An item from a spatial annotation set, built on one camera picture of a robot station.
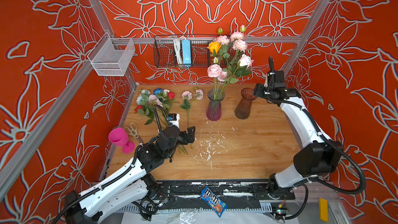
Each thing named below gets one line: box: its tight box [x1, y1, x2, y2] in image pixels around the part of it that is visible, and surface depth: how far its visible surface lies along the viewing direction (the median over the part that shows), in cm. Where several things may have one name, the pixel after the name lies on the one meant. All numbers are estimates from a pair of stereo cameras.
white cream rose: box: [239, 53, 252, 67], surface depth 69 cm
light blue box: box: [181, 39, 192, 67], surface depth 92 cm
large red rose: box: [167, 91, 176, 100], surface depth 106 cm
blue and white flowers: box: [136, 87, 172, 125], surface depth 107 cm
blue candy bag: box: [200, 186, 229, 218], surface depth 71 cm
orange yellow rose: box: [207, 41, 222, 54], surface depth 83 cm
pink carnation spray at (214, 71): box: [207, 56, 229, 101], surface depth 79 cm
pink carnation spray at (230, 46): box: [215, 25, 248, 94], surface depth 79 cm
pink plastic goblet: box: [108, 127, 136, 154], surface depth 78 cm
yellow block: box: [318, 197, 329, 223], surface depth 70 cm
